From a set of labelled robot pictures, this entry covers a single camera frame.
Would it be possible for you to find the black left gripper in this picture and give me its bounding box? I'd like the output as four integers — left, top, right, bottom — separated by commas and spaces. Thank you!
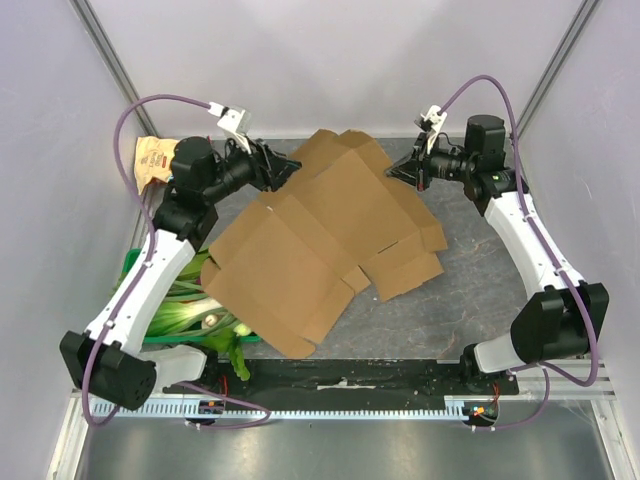
203, 131, 302, 204

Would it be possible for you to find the brown cardboard box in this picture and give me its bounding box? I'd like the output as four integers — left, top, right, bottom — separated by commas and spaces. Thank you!
201, 129, 447, 359

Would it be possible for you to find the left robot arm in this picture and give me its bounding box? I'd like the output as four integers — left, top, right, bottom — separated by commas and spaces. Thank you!
59, 136, 302, 415

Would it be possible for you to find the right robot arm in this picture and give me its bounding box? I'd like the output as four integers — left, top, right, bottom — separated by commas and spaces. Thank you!
385, 107, 609, 394

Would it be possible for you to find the beige chip bag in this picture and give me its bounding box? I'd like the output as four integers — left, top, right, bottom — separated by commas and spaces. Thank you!
134, 136, 178, 195

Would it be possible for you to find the green long beans bundle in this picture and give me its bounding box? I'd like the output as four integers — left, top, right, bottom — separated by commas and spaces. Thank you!
156, 281, 234, 334

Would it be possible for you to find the green plastic crate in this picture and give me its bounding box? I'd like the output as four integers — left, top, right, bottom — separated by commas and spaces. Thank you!
143, 252, 261, 344

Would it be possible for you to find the green leafy lettuce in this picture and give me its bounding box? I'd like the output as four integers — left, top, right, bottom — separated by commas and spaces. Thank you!
202, 328, 251, 381

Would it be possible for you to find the white green bok choy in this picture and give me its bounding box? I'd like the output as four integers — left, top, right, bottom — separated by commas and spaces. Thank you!
146, 298, 253, 337

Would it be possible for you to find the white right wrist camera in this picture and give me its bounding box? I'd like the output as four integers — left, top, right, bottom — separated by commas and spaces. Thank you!
415, 105, 447, 154

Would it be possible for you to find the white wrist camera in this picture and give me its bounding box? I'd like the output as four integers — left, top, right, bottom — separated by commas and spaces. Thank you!
208, 102, 251, 153
415, 105, 447, 154

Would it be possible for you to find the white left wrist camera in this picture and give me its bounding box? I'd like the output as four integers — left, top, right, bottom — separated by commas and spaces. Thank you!
208, 102, 251, 153

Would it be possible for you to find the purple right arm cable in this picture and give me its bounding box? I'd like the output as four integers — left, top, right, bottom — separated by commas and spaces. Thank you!
439, 74, 601, 431

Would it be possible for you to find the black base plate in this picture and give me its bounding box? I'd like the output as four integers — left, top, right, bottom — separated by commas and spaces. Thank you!
195, 359, 519, 410

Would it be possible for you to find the light blue cable duct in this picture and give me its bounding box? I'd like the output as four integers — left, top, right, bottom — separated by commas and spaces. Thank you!
116, 395, 490, 422

